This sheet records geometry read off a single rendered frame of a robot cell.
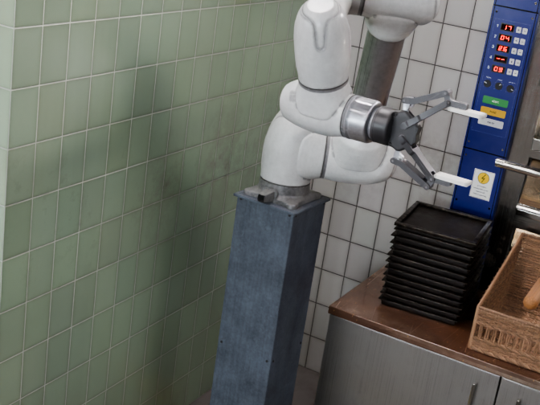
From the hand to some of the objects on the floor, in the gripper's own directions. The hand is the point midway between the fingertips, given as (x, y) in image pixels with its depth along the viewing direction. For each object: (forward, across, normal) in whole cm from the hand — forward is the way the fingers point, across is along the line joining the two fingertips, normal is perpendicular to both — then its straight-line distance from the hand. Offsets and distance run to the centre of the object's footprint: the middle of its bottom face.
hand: (471, 149), depth 186 cm
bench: (+55, +148, -127) cm, 203 cm away
